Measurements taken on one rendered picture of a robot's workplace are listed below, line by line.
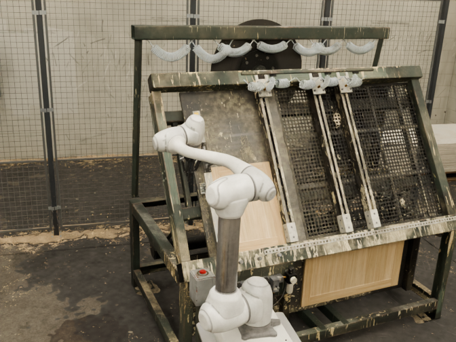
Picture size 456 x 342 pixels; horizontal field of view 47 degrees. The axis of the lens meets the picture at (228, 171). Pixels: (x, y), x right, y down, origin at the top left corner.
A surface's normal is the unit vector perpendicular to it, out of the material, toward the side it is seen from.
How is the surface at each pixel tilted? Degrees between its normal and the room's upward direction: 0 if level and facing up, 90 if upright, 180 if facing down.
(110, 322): 0
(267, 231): 57
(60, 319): 0
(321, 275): 90
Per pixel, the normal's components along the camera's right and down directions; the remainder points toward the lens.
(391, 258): 0.40, 0.31
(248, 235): 0.36, -0.26
